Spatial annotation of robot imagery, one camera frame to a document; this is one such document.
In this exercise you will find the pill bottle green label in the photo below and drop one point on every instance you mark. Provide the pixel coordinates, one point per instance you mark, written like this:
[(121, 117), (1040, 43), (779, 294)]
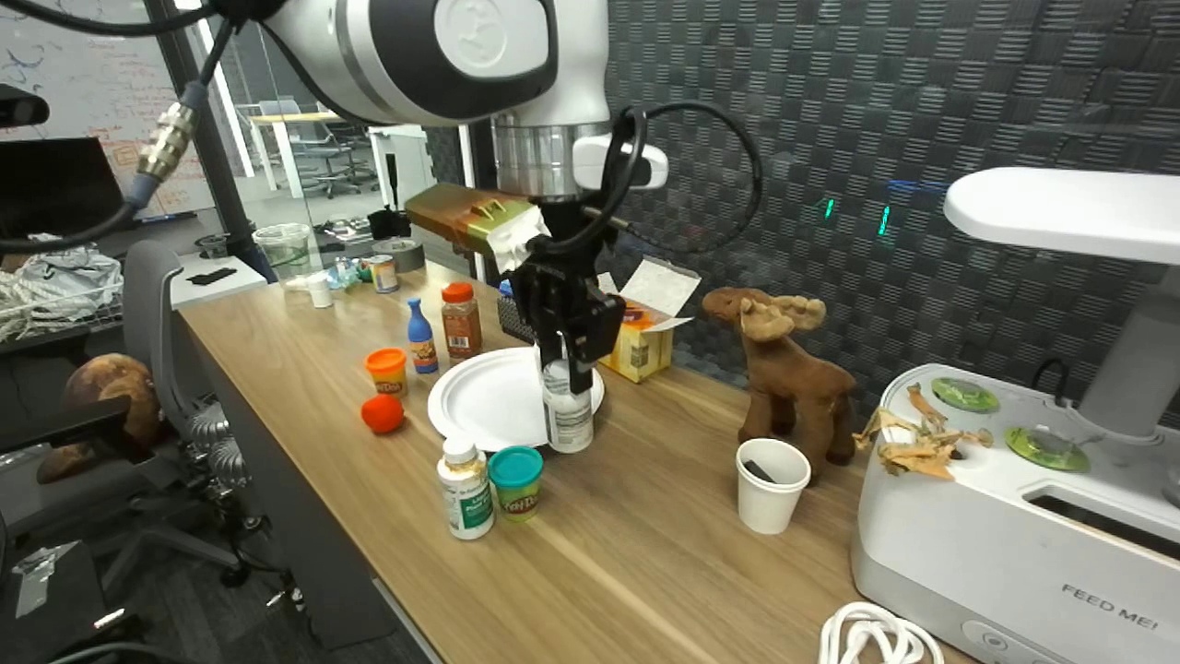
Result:
[(465, 498)]

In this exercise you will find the small tub teal lid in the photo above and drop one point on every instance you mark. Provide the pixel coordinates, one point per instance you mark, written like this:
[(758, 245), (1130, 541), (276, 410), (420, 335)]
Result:
[(519, 481)]

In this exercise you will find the yellow tub orange lid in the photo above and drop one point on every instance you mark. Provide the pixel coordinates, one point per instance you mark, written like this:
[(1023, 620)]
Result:
[(385, 369)]

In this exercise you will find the dried brown plant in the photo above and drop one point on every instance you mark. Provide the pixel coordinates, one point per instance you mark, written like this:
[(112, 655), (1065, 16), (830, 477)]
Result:
[(918, 450)]

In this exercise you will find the blue bottle orange label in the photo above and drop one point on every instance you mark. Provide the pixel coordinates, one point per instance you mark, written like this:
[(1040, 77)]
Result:
[(422, 343)]

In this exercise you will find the black slanted stand post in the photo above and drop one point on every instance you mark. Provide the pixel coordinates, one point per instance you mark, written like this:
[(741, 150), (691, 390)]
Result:
[(208, 161)]

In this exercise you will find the spice jar orange lid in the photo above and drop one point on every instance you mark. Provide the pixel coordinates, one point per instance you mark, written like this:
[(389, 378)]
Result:
[(464, 326)]

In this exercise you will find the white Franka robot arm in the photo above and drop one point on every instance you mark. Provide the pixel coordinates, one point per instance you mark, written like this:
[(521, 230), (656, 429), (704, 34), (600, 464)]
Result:
[(369, 48)]

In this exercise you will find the brown moose plush toy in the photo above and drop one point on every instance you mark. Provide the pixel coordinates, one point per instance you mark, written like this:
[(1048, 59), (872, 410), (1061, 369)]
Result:
[(787, 383)]

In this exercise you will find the brown round plush toy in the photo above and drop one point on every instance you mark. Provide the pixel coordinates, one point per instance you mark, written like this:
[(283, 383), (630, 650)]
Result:
[(112, 390)]

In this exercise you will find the white smart garden appliance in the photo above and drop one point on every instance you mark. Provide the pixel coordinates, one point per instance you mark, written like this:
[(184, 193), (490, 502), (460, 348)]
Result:
[(984, 554)]

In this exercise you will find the white foam cup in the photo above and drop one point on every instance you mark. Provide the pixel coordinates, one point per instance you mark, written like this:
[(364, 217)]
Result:
[(774, 493)]

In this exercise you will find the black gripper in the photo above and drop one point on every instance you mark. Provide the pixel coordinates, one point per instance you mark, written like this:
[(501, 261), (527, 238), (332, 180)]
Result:
[(564, 298)]

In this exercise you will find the grey white cloth heap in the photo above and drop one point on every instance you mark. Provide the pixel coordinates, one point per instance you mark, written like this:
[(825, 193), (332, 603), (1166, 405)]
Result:
[(61, 291)]

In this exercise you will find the orange plush ball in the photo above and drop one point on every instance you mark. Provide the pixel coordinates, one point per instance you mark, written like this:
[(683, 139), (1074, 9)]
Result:
[(383, 413)]

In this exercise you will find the white paper plate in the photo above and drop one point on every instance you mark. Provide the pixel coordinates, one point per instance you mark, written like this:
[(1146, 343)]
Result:
[(491, 399)]

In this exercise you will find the small labelled tin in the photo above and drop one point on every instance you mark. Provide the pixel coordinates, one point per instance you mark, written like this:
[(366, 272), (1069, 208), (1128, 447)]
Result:
[(385, 276)]

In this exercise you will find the open yellow cardboard box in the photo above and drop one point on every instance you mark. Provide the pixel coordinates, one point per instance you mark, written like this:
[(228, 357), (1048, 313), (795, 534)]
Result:
[(639, 351)]

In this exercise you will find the pill bottle dark blue label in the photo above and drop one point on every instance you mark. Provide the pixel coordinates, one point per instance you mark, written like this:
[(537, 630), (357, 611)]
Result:
[(570, 426)]

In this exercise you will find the black office chair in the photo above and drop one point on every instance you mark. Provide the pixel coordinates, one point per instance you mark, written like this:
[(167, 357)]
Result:
[(148, 319)]

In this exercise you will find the green plant pod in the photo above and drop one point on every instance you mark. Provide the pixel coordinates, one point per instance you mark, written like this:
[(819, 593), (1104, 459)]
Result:
[(1048, 450), (968, 398)]

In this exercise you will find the clear glass jar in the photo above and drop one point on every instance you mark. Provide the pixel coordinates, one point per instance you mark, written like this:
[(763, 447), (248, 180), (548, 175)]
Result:
[(287, 245)]

